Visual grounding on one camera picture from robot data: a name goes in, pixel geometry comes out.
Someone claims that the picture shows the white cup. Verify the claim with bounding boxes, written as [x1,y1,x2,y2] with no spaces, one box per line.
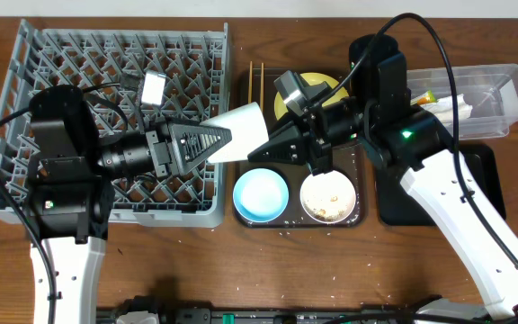
[201,103,269,164]

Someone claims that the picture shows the white pink bowl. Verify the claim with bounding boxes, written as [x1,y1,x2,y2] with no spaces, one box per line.
[299,171,357,224]

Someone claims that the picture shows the wooden chopstick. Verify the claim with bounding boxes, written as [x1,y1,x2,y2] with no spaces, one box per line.
[247,61,254,104]
[259,62,264,113]

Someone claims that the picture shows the green orange snack wrapper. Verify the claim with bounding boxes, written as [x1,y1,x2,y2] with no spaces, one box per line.
[410,90,437,105]

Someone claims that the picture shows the white napkin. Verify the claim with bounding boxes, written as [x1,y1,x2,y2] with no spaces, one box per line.
[421,94,473,125]

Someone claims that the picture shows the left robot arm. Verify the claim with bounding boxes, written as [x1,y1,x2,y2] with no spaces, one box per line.
[26,85,232,323]

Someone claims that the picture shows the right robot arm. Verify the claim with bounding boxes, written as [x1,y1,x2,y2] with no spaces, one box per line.
[248,34,518,323]

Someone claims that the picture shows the grey dishwasher rack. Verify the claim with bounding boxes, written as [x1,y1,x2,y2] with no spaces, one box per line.
[0,22,231,228]

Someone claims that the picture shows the black waste tray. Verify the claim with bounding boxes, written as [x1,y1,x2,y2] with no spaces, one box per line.
[374,143,507,227]

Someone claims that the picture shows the light blue bowl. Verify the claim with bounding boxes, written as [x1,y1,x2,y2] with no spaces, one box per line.
[233,168,290,223]

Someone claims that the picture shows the yellow round plate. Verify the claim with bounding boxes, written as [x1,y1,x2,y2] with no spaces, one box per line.
[273,71,351,122]

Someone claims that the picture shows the dark brown serving tray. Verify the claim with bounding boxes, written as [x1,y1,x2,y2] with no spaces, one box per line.
[234,66,367,229]

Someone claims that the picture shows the clear plastic bin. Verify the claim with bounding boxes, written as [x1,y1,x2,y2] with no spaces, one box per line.
[405,63,518,140]

